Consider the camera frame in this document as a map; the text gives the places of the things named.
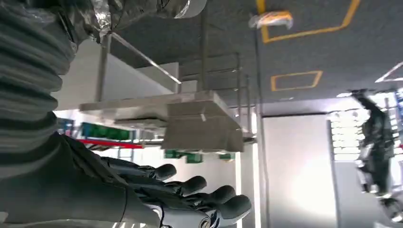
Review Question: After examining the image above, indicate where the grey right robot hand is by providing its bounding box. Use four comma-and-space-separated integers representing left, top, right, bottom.
0, 133, 253, 228

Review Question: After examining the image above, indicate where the ribbed grey right arm sleeve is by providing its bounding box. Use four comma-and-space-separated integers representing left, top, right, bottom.
0, 3, 78, 181

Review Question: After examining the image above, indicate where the clear plastic bag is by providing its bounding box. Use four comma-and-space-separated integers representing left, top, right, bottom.
248, 10, 294, 31

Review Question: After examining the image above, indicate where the crinkled silver foil cover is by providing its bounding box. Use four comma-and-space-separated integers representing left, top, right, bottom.
29, 0, 209, 43

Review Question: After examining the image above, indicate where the black standing robot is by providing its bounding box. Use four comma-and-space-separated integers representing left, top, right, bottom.
350, 89, 403, 222

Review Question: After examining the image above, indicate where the red bar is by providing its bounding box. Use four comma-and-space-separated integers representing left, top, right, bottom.
76, 138, 144, 150

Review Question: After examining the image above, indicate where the thin metal pole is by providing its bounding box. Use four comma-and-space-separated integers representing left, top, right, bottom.
252, 29, 272, 228

